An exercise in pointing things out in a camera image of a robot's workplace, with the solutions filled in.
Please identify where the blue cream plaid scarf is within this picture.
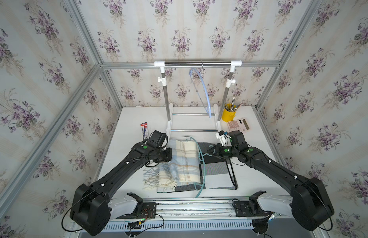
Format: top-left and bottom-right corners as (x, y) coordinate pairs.
(142, 140), (202, 193)

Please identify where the teal plastic clothes hanger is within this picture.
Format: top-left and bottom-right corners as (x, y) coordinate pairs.
(184, 135), (206, 199)

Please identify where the yellow pen holder cup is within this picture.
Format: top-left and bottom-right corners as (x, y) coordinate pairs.
(221, 98), (243, 122)

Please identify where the red white pen box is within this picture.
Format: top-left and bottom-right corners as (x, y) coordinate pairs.
(140, 122), (149, 140)

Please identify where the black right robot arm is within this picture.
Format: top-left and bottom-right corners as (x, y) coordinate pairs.
(207, 131), (334, 231)

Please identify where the white and steel clothes rack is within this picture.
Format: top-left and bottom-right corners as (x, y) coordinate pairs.
(154, 60), (243, 140)

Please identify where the black grey checkered scarf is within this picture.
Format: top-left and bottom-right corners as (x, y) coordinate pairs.
(157, 142), (239, 192)

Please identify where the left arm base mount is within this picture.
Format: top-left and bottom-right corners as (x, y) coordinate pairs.
(108, 192), (157, 220)

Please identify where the light blue plastic clothes hanger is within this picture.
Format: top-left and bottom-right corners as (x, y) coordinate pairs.
(188, 67), (213, 119)

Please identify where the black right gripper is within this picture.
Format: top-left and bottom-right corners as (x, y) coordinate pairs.
(205, 143), (239, 158)

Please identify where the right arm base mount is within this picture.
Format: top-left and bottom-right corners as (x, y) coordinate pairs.
(231, 190), (293, 218)

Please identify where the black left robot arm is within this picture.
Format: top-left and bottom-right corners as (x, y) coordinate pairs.
(69, 131), (172, 236)

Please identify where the pink calculator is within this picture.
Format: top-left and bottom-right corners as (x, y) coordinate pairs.
(227, 118), (250, 133)

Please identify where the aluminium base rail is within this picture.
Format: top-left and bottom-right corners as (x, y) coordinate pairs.
(104, 198), (283, 237)

